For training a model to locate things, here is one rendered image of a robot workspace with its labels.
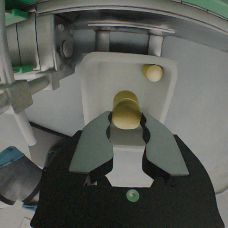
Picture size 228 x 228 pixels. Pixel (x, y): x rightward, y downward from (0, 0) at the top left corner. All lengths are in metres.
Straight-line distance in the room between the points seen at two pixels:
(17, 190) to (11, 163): 0.07
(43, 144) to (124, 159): 0.34
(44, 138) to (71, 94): 0.22
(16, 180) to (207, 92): 0.58
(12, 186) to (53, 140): 0.21
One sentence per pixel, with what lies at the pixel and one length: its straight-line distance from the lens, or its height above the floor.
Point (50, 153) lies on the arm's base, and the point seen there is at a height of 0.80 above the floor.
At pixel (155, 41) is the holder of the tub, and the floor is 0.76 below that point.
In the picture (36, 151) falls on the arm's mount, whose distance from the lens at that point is 0.57.
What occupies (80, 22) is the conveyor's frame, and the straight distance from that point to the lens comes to 0.23.
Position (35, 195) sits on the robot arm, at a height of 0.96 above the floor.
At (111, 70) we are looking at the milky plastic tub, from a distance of 0.26.
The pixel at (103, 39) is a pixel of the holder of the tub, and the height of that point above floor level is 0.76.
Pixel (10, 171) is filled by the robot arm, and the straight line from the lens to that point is 0.35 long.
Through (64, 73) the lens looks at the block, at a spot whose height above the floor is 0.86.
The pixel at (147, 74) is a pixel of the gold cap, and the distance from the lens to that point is 0.22.
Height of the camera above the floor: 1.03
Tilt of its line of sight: 60 degrees down
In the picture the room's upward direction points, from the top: 173 degrees counter-clockwise
